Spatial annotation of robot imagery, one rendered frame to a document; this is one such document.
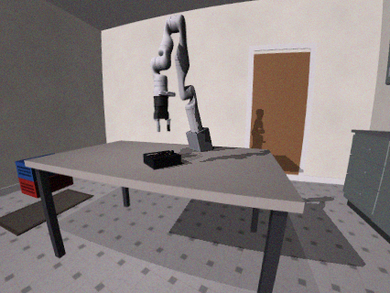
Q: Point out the black lighting desk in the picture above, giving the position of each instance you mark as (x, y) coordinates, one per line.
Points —
(162, 159)

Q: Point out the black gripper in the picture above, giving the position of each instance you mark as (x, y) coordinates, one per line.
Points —
(161, 94)

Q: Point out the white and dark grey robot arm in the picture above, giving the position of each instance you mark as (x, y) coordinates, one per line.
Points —
(177, 24)

